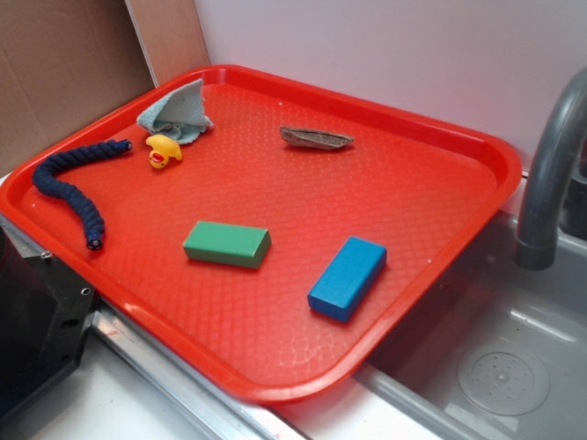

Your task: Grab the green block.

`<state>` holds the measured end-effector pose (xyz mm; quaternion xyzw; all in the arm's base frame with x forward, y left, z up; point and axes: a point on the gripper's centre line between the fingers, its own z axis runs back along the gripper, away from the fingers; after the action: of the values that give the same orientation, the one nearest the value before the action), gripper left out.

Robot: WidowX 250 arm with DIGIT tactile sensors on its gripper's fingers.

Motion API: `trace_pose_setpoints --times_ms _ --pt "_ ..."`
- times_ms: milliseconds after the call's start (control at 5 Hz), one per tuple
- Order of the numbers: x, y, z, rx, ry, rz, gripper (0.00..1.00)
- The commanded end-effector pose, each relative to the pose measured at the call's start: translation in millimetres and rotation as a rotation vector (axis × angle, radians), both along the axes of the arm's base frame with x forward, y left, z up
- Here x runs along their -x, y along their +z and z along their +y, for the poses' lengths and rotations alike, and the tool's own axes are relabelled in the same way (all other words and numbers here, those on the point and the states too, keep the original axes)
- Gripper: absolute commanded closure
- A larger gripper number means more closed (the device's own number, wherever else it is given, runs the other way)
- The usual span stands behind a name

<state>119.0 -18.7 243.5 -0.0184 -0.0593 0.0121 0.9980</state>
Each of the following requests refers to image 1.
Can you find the green wooden block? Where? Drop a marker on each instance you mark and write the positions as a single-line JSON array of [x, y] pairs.
[[234, 245]]

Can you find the blue wooden block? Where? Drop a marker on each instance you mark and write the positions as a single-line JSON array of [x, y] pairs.
[[347, 279]]

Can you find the red plastic tray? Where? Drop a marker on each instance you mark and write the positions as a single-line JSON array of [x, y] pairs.
[[421, 188]]

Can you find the yellow rubber duck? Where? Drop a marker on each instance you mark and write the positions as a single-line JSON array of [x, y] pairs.
[[163, 149]]

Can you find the light blue cloth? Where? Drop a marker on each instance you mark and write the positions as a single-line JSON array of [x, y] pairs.
[[178, 115]]

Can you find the grey toy sink basin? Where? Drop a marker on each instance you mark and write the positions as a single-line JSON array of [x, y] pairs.
[[492, 351]]

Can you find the grey toy faucet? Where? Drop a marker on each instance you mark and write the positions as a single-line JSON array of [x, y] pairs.
[[555, 196]]

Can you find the brown cardboard panel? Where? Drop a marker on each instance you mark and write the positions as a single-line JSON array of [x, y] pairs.
[[64, 64]]

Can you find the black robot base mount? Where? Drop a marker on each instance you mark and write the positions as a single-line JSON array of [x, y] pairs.
[[45, 313]]

